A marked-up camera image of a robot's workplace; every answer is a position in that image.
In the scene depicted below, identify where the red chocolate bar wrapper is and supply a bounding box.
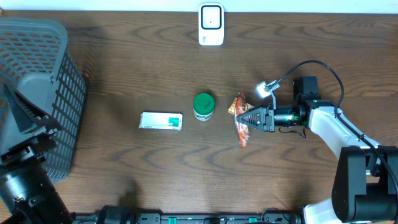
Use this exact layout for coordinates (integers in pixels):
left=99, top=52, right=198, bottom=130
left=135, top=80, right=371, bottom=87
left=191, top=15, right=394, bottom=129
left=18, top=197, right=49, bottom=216
left=233, top=90, right=254, bottom=148

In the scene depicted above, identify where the orange snack packet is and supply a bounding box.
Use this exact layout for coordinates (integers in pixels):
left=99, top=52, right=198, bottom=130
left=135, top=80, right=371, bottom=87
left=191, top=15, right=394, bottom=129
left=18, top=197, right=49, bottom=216
left=228, top=97, right=254, bottom=115

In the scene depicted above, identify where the green lid jar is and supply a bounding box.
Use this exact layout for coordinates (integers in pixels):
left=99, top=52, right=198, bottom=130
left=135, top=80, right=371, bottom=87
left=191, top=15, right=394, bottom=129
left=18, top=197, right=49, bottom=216
left=193, top=93, right=215, bottom=121

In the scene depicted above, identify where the white green medicine box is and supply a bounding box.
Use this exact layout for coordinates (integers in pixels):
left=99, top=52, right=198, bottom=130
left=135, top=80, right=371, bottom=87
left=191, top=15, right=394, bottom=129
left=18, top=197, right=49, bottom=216
left=139, top=111, right=183, bottom=131

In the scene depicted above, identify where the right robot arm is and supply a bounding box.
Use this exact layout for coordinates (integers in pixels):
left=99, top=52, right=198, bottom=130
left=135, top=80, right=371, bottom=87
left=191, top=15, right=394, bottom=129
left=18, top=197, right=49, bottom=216
left=236, top=77, right=397, bottom=223

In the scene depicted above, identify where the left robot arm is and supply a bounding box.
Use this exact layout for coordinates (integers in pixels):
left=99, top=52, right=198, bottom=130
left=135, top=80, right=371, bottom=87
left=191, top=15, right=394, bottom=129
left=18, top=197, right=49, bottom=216
left=1, top=84, right=73, bottom=224

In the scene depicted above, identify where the white barcode scanner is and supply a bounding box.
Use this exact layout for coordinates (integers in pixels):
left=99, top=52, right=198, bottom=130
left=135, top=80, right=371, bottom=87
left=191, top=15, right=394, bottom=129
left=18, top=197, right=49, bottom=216
left=198, top=3, right=224, bottom=46

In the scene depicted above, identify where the grey plastic mesh basket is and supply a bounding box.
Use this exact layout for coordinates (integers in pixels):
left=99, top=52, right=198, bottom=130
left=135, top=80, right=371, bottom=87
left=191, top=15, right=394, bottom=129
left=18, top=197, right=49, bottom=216
left=1, top=17, right=87, bottom=183

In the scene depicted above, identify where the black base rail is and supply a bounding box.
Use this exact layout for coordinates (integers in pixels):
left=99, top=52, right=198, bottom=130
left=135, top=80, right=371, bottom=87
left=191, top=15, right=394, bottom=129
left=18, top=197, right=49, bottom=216
left=72, top=205, right=305, bottom=224

